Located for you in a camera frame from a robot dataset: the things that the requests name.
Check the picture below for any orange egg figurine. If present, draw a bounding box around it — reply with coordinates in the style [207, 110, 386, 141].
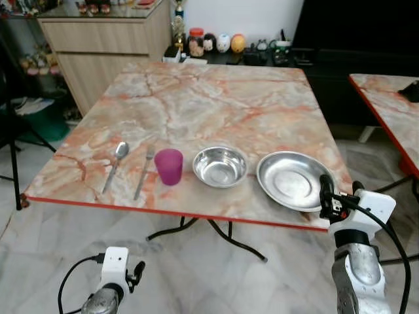
[230, 34, 247, 54]

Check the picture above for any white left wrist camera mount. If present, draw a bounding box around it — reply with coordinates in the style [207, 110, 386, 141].
[101, 247, 130, 293]

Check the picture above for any large marble-pattern folding table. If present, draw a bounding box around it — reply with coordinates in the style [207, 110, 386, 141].
[22, 61, 358, 263]

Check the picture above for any white egg figurine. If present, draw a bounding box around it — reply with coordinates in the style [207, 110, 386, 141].
[217, 34, 232, 54]

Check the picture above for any purple plastic cup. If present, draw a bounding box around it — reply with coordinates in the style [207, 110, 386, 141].
[155, 148, 184, 186]

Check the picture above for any green mug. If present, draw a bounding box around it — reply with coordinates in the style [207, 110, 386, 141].
[273, 41, 293, 66]

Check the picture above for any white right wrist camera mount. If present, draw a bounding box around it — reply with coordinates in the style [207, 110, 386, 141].
[327, 189, 397, 235]

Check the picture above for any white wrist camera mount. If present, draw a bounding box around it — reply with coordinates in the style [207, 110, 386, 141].
[101, 247, 130, 293]
[327, 189, 397, 235]

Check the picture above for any light wooden cabinet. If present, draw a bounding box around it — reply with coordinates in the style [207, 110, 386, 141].
[37, 0, 173, 116]

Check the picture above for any stainless steel bowl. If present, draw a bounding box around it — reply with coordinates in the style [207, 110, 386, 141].
[192, 146, 250, 188]

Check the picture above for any silver metal fork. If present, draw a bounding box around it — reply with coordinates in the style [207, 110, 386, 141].
[133, 145, 156, 201]

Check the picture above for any black television screen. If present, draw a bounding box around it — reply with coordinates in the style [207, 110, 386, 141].
[291, 0, 419, 52]

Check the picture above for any stainless steel plate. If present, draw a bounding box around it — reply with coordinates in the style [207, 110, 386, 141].
[256, 151, 337, 213]

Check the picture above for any silver metal spoon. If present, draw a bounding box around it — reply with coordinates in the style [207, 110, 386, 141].
[101, 141, 130, 194]

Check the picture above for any green bin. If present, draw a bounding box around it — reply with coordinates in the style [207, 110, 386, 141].
[14, 97, 71, 143]

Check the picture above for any marble-pattern table with black item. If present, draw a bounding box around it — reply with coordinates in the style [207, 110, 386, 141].
[348, 73, 419, 197]

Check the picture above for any glass jar with red lid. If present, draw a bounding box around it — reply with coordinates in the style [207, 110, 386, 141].
[187, 27, 206, 58]

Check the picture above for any black and white figurine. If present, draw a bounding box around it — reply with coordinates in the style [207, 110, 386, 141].
[203, 33, 218, 54]

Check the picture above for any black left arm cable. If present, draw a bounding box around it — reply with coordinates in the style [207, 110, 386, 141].
[58, 253, 107, 314]

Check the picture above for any black tripod stand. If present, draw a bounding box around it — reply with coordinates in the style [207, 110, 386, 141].
[0, 36, 57, 211]

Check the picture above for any gold trophy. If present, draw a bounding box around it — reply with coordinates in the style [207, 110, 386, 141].
[171, 0, 188, 48]

